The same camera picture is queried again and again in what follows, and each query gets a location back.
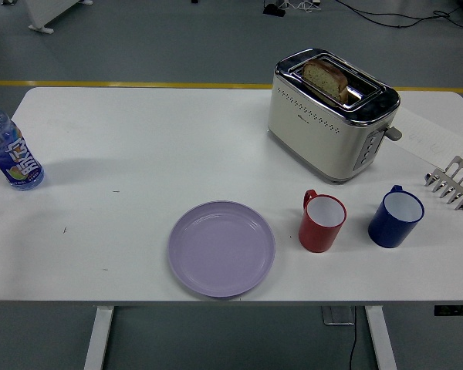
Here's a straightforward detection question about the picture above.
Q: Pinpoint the purple round plate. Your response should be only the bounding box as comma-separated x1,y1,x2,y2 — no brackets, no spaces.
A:
167,200,277,299

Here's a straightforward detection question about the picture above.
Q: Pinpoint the blue plastic drink bottle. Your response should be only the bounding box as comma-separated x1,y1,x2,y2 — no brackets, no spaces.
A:
0,96,46,192

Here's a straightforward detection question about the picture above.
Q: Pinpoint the white furniture foot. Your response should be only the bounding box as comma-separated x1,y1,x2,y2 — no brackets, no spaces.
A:
25,0,94,34

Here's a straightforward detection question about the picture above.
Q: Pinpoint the white table leg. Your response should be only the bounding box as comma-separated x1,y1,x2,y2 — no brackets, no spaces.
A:
83,306,116,370
364,306,398,370

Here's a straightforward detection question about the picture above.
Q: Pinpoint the red mug white inside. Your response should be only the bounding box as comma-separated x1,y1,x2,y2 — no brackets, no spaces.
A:
297,188,348,254

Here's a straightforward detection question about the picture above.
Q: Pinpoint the cream and chrome toaster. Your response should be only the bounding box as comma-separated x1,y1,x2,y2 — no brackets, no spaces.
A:
265,48,403,184

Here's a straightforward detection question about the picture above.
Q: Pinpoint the black floor device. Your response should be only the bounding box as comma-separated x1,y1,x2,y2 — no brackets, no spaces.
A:
262,3,287,18

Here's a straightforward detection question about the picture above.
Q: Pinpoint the brown bread slice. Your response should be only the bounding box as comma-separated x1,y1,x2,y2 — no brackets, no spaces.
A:
301,58,349,104

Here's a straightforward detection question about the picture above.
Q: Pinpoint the grey box under table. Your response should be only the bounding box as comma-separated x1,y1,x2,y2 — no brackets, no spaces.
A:
321,306,356,326

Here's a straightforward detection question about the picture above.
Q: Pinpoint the blue mug white inside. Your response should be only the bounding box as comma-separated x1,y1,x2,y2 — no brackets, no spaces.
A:
367,184,425,249

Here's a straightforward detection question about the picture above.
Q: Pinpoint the white paper sheet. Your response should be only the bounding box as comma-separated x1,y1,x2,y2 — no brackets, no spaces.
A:
390,106,463,164

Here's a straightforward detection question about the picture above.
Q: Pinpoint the silver metal toast rack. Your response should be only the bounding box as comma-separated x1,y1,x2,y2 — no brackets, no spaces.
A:
424,155,463,212

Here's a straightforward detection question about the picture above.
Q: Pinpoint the black table control panel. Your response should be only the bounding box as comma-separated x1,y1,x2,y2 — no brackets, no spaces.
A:
433,304,463,317

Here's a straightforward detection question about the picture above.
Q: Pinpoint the white wire stand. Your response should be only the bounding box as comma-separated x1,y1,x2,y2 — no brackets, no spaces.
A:
284,0,322,12

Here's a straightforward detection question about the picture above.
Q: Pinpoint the black cable under table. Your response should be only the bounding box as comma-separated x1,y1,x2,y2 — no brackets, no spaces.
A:
348,325,359,370

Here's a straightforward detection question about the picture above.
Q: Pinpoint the black floor cable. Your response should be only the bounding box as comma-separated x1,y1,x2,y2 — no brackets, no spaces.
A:
333,0,463,29

